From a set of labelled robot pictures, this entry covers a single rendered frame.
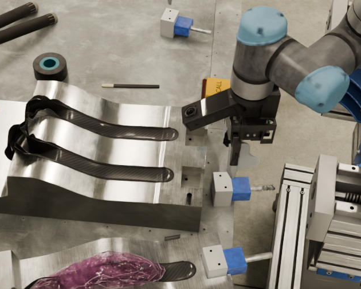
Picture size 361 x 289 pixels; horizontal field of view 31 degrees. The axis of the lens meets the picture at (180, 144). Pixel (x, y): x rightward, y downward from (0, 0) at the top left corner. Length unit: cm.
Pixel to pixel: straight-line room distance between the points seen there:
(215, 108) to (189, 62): 51
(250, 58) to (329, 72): 13
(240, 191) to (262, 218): 100
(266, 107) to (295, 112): 154
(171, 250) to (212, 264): 9
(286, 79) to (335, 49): 9
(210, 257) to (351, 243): 26
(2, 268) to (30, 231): 18
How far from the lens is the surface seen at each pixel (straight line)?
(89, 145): 134
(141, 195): 127
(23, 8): 179
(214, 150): 146
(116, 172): 132
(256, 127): 117
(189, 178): 133
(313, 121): 268
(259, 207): 237
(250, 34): 102
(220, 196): 134
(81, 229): 134
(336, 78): 100
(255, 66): 105
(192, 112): 117
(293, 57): 101
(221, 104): 116
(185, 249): 125
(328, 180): 121
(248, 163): 124
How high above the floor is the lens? 192
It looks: 50 degrees down
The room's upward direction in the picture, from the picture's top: 4 degrees clockwise
